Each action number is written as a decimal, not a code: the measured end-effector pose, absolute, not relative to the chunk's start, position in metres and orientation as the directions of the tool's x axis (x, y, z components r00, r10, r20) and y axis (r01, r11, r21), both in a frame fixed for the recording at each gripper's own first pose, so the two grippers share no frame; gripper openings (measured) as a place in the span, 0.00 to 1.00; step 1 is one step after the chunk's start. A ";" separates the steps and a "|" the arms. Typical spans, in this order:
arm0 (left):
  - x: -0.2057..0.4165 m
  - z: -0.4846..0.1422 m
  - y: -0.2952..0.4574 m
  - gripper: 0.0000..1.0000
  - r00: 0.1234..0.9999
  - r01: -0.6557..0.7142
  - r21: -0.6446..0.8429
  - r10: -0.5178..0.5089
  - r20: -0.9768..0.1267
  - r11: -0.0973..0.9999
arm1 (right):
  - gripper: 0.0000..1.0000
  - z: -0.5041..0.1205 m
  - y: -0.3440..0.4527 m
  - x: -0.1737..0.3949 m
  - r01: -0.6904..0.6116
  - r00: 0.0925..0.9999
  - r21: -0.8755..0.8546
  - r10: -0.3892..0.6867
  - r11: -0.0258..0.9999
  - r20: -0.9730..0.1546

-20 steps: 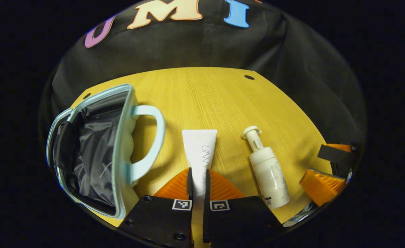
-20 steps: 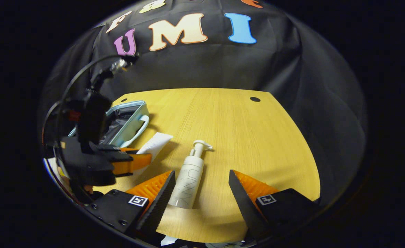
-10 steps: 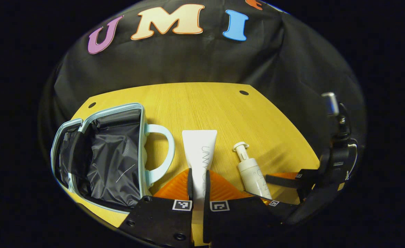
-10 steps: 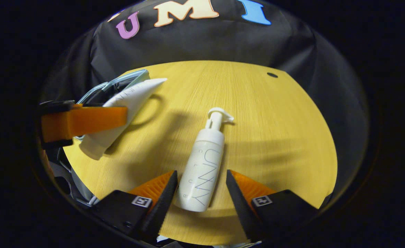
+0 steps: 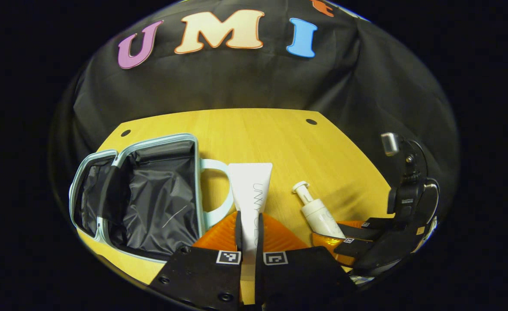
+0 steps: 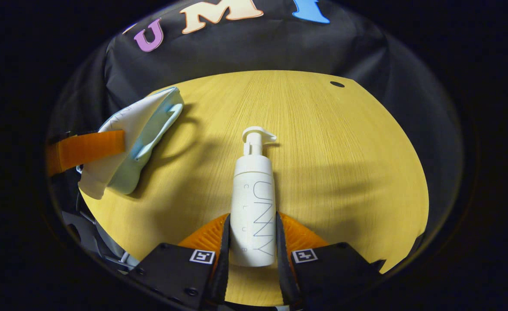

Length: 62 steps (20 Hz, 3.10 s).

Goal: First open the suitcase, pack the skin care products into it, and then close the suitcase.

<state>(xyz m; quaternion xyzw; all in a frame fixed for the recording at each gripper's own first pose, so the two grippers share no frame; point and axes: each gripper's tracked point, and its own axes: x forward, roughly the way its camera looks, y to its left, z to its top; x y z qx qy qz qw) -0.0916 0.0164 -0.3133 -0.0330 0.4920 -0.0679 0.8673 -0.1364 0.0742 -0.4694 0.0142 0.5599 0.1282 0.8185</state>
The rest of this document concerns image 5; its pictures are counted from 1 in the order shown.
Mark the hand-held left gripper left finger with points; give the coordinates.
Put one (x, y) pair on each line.
(202, 276)

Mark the white pump bottle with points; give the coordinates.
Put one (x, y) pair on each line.
(321, 214)

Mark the white cream tube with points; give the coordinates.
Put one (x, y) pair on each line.
(250, 190)

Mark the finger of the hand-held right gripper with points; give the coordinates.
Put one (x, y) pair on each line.
(359, 247)
(379, 223)

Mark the light blue suitcase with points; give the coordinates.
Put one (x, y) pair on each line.
(158, 203)

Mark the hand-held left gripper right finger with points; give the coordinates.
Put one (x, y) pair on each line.
(301, 276)

